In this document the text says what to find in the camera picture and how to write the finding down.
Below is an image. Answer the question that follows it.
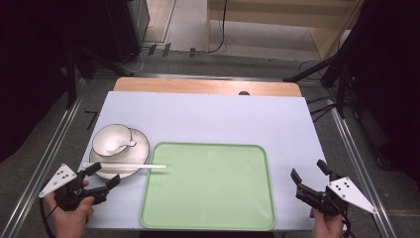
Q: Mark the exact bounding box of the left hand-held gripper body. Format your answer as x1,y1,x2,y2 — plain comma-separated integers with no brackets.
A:
38,163,110,212

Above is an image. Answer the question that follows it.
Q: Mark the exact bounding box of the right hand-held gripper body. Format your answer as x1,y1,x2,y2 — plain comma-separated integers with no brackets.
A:
295,173,378,217

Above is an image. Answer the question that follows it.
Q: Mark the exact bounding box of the white chopstick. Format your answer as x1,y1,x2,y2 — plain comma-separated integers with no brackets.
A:
81,162,167,168
81,164,167,170

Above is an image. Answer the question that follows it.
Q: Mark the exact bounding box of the person's left hand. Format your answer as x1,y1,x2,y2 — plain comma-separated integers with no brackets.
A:
44,192,95,238

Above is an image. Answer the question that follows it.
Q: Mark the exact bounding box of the person's right hand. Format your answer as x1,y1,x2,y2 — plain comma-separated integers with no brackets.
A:
308,207,347,238

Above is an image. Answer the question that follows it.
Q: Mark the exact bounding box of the white ceramic spoon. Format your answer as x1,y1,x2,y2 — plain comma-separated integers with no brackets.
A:
104,137,138,154

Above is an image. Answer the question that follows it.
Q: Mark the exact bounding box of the white bowl with dark rim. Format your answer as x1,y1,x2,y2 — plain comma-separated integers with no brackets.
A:
91,123,134,158

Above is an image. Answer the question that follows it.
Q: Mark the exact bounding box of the white plate with dark rim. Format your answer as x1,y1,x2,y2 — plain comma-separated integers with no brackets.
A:
88,127,152,180

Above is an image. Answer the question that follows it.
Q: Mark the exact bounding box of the black metal stand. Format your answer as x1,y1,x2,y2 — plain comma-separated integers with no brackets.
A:
282,29,365,120
63,44,135,111

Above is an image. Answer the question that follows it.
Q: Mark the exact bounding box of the green plastic tray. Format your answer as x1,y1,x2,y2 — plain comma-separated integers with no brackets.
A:
139,141,277,232

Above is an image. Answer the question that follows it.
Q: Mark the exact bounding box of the white table mat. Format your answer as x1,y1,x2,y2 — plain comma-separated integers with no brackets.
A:
78,90,349,232

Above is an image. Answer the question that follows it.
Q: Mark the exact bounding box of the dark curtain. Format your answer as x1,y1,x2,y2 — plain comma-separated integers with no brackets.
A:
336,0,420,186
0,0,115,165

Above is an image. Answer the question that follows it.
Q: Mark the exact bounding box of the wooden table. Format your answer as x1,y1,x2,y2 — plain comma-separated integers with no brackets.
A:
112,76,303,98

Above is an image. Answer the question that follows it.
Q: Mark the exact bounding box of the black cabinet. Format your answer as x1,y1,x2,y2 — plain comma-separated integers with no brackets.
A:
104,0,151,65

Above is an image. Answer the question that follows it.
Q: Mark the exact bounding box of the light wooden shelf unit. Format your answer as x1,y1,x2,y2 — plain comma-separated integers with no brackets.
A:
205,0,366,61

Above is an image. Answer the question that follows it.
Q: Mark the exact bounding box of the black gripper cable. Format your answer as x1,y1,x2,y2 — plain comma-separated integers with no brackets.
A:
340,211,357,238
39,197,59,238

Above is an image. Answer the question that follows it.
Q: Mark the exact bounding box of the metal floor rail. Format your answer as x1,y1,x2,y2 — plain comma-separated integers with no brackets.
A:
93,72,326,83
330,107,399,238
0,78,89,238

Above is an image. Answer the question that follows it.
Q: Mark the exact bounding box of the bundle of black floor cables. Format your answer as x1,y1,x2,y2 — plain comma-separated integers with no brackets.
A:
305,93,340,124

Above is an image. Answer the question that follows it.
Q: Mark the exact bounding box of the white floor cable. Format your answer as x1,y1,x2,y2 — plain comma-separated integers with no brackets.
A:
122,18,157,74

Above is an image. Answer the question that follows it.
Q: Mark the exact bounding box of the black hanging cable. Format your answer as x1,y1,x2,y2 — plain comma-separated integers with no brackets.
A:
171,0,229,55

